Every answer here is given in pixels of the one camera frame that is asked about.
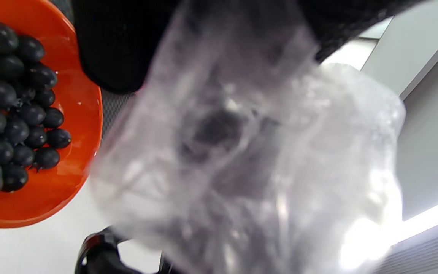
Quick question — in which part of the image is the orange bowl holding blueberries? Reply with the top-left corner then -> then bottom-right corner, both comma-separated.
0,0 -> 103,229

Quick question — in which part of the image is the pile of blueberries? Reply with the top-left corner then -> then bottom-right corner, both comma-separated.
0,21 -> 72,201

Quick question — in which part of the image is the grey hand controller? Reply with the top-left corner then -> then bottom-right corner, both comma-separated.
75,226 -> 176,274

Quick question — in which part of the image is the person's left hand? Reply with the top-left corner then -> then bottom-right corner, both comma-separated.
71,0 -> 425,94

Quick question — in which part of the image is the clear plastic food cover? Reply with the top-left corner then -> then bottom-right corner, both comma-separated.
89,0 -> 406,274

